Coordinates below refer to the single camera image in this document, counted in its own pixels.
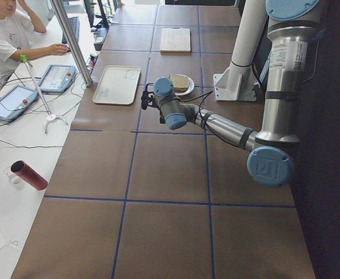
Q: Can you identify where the teach pendant tablet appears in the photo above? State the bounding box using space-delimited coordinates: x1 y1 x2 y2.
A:
0 85 38 122
38 65 76 95

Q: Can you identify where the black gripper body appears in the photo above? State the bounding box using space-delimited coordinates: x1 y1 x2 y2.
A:
141 90 155 110

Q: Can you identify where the cream rectangular tray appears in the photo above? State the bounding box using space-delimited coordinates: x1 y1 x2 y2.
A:
92 65 141 105

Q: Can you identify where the reacher grabber stick tool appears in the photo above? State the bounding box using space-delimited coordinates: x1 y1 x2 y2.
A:
20 55 69 134

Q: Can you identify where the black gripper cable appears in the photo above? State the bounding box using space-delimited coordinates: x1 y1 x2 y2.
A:
180 90 216 117

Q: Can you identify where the bread slice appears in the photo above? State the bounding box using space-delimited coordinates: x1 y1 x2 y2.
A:
169 74 190 93

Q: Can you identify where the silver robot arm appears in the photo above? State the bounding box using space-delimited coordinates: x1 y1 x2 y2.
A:
141 1 325 188

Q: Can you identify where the white round plate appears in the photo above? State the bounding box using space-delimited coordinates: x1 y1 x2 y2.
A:
170 74 192 95

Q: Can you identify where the wooden cutting board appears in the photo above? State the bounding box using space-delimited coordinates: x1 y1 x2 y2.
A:
160 28 191 53

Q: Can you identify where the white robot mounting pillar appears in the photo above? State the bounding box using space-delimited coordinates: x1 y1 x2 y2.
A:
213 0 267 101

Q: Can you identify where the far teach pendant tablet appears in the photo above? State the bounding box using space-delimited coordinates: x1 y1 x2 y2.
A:
38 65 76 95

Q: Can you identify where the aluminium frame post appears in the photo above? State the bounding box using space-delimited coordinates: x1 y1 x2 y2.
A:
51 0 93 87

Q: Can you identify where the person in white shirt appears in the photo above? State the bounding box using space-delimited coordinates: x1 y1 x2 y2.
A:
0 1 69 84

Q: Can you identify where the dark red thermos bottle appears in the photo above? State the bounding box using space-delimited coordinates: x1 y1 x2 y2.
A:
10 160 48 191

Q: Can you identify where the near teach pendant tablet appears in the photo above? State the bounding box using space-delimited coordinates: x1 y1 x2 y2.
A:
0 85 38 122

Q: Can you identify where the black keyboard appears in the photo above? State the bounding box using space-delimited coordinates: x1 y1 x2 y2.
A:
68 16 80 41

